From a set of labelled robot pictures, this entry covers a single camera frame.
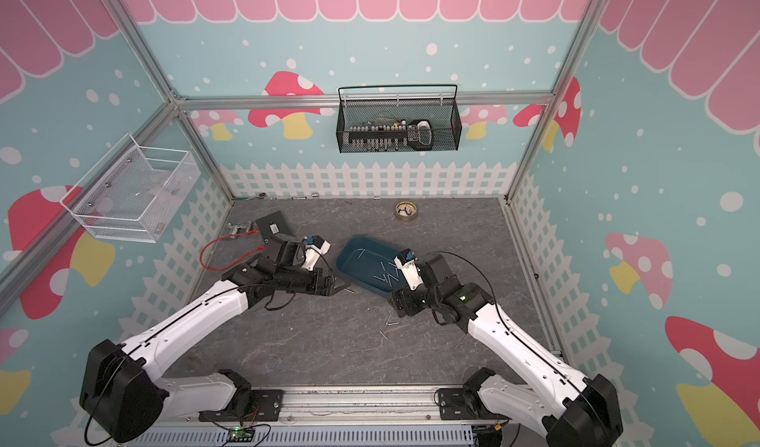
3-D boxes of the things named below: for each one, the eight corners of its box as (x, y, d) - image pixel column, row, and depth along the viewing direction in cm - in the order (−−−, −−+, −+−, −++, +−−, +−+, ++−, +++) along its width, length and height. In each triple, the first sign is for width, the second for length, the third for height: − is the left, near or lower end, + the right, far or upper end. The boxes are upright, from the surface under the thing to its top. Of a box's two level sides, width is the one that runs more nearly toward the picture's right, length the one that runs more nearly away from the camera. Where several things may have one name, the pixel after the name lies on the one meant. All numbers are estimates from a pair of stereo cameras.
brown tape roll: (395, 221, 116) (395, 217, 115) (395, 205, 122) (395, 201, 120) (417, 221, 116) (417, 217, 115) (416, 205, 122) (416, 201, 120)
